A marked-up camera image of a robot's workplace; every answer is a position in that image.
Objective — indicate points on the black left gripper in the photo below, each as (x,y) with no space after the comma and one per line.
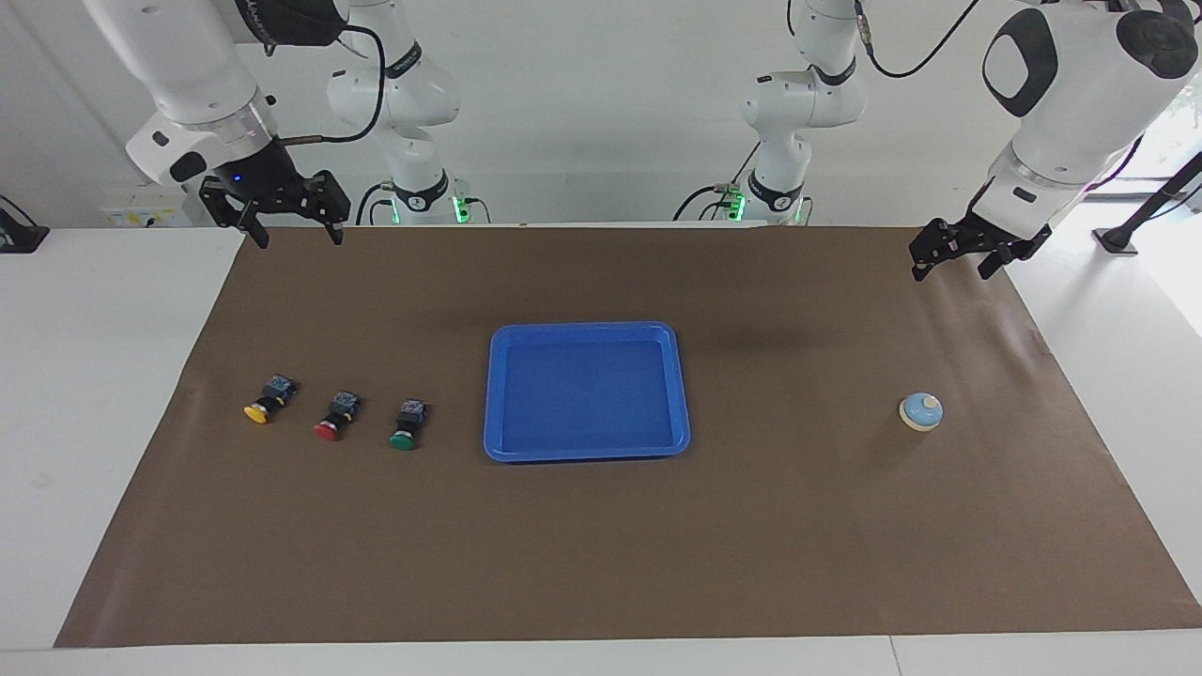
(986,235)

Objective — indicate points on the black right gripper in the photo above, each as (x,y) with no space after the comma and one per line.
(263,183)

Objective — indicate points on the yellow push button switch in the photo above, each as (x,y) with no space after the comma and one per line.
(257,412)

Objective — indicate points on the red push button switch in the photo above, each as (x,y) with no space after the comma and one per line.
(329,430)

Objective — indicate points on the green push button switch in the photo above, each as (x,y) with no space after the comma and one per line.
(404,438)

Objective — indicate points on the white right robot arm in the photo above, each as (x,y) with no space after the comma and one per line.
(197,75)

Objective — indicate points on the blue plastic tray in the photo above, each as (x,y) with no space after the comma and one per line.
(587,394)

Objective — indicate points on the black stand with foot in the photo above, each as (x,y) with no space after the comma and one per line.
(1117,239)

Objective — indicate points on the white box yellow label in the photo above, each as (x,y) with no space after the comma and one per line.
(141,211)

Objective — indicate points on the brown table mat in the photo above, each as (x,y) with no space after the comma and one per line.
(601,545)

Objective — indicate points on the black clamp mount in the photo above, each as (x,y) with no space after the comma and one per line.
(19,235)

